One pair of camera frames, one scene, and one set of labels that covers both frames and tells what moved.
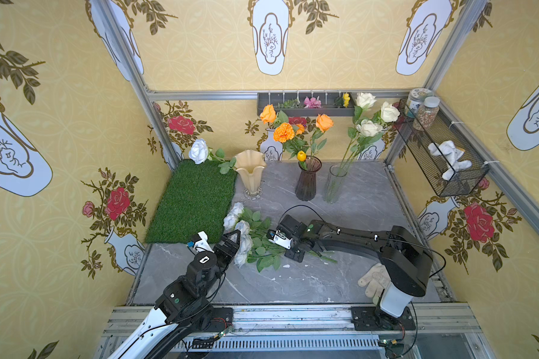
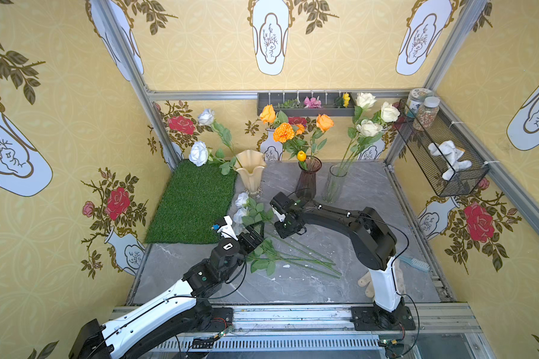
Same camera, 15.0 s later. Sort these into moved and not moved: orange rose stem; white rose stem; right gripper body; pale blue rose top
Moved: right gripper body; pale blue rose top
Not moved: orange rose stem; white rose stem
